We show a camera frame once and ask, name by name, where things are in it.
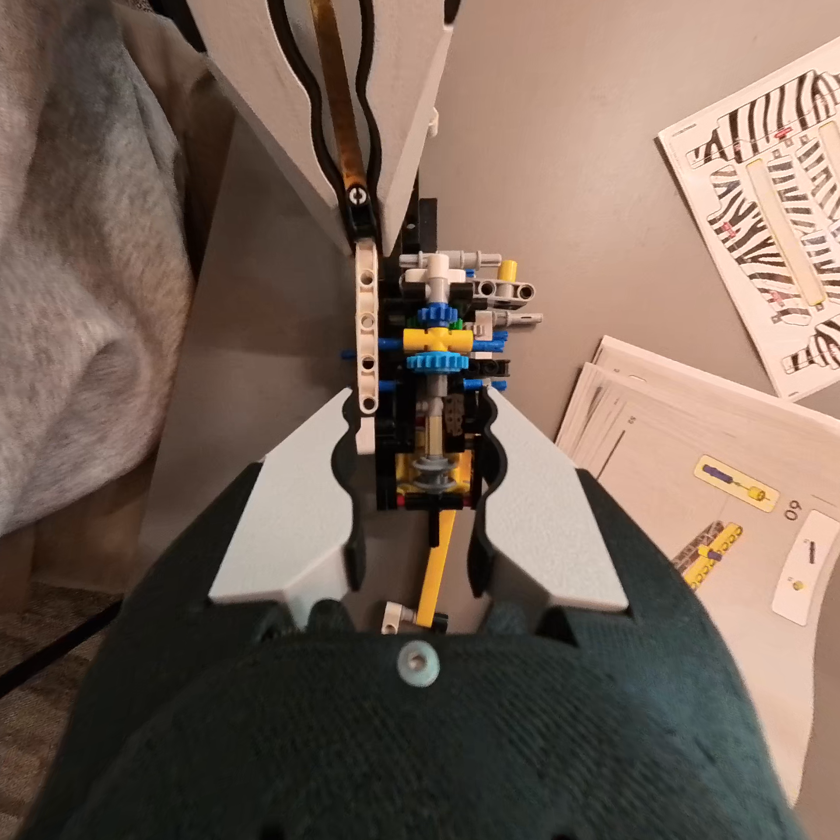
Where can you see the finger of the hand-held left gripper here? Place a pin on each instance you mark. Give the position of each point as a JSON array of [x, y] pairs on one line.
[[413, 65], [249, 65]]

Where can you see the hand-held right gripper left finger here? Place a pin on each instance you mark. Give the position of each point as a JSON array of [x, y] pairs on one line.
[[289, 518]]

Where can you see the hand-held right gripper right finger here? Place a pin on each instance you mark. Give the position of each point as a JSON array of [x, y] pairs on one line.
[[551, 525]]

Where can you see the lego gearbox model assembly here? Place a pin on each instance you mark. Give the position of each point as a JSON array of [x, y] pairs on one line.
[[436, 338]]

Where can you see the lego instruction booklet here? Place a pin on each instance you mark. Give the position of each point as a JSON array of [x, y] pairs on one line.
[[656, 472]]

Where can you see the yellow lego beam white connector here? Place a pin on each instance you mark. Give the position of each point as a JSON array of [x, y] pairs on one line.
[[438, 571]]

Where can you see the zebra striped sticker sheet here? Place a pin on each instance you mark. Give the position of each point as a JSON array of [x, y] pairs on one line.
[[774, 229]]

